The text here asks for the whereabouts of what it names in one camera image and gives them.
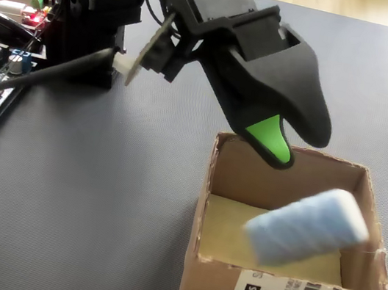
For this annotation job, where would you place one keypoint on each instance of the yellow sheet lining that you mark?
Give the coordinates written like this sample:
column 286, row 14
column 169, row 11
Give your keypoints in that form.
column 224, row 232

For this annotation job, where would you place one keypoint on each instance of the black curved band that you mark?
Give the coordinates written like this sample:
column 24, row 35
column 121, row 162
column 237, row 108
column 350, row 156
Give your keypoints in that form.
column 6, row 22

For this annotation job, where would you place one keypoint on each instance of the light blue yarn block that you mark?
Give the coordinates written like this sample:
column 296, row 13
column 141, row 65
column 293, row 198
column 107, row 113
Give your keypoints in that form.
column 307, row 227

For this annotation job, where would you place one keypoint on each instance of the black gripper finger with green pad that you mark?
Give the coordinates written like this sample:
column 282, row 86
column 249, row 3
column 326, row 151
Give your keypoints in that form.
column 269, row 139
column 300, row 88

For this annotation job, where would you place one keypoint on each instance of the black textured mat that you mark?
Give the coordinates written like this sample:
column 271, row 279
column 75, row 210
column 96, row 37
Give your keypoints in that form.
column 96, row 192

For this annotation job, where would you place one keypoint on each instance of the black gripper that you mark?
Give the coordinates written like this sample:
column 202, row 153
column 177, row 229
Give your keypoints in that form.
column 210, row 2

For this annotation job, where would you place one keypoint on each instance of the motor driver board red LED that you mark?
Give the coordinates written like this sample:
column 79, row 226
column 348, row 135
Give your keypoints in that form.
column 33, row 15

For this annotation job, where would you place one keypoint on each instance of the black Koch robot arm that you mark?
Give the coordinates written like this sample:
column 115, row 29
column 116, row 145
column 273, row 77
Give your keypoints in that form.
column 98, row 6

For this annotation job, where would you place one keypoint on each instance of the camera circuit board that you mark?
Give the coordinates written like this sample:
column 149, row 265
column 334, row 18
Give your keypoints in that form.
column 150, row 48

